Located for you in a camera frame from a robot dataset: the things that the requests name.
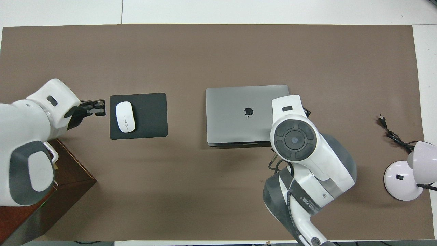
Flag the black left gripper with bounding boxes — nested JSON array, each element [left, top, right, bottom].
[[66, 99, 106, 131]]

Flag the silver laptop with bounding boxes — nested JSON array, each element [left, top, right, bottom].
[[206, 85, 290, 147]]

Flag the white computer mouse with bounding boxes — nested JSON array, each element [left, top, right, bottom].
[[115, 101, 136, 133]]

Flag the black mouse pad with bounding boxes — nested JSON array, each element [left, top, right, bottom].
[[109, 93, 168, 140]]

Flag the dark wooden box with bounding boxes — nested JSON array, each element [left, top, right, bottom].
[[0, 138, 97, 246]]

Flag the white desk lamp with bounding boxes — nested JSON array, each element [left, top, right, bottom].
[[384, 141, 437, 201]]

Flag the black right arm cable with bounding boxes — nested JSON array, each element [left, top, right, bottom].
[[268, 155, 294, 176]]

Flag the black lamp power cable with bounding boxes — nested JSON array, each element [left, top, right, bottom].
[[379, 115, 416, 153]]

